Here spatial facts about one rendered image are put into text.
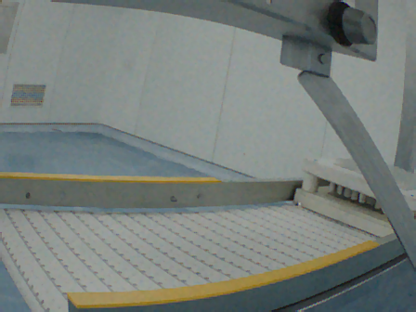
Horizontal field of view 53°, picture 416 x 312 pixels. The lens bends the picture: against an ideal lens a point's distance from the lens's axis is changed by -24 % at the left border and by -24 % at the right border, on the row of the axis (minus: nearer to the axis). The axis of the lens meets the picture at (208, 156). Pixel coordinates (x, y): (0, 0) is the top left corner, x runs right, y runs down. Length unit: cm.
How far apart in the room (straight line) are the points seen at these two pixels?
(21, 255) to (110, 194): 21
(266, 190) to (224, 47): 428
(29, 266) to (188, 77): 491
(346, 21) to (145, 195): 39
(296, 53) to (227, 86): 455
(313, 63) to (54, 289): 25
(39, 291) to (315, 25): 27
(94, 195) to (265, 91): 409
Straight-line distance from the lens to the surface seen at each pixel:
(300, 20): 27
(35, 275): 38
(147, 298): 30
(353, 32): 29
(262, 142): 460
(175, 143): 532
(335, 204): 72
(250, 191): 71
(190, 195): 64
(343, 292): 48
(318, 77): 36
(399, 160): 125
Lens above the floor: 98
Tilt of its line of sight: 10 degrees down
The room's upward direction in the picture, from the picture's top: 10 degrees clockwise
